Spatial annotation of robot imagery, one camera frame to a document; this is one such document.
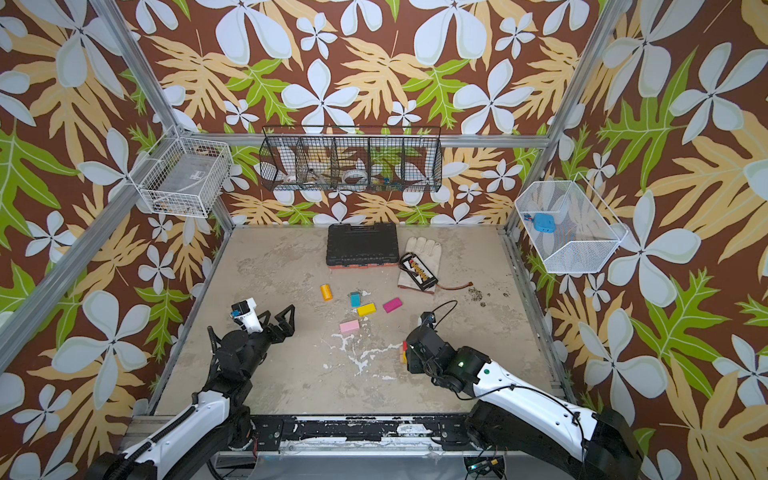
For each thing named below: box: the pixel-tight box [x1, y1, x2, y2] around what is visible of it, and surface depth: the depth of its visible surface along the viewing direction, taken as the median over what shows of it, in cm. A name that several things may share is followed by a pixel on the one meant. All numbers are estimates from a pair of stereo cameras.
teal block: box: [350, 292, 361, 308], surface depth 103 cm
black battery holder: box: [399, 252, 439, 291], surface depth 106 cm
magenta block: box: [383, 297, 403, 313], surface depth 101 cm
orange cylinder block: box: [320, 284, 333, 301], surface depth 103 cm
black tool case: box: [326, 223, 399, 268], surface depth 113 cm
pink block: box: [339, 320, 360, 333], surface depth 95 cm
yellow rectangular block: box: [357, 303, 377, 317], surface depth 98 cm
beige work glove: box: [398, 236, 442, 294], surface depth 107 cm
